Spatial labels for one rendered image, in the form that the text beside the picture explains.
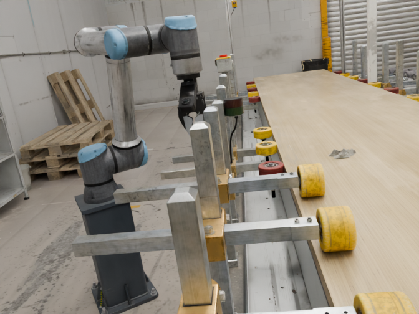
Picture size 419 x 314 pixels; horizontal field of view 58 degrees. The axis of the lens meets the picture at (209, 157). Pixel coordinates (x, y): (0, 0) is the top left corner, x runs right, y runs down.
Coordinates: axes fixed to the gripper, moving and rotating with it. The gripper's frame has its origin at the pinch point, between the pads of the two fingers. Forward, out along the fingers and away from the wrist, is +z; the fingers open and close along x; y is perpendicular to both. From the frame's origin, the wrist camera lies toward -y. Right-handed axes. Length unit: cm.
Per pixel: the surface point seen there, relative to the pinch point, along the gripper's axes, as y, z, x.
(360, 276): -60, 11, -32
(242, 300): -38, 31, -11
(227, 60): 75, -19, -10
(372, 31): 158, -21, -105
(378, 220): -42, 11, -41
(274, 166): -1.7, 11.0, -23.0
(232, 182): -27.7, 5.3, -11.2
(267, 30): 790, -40, -83
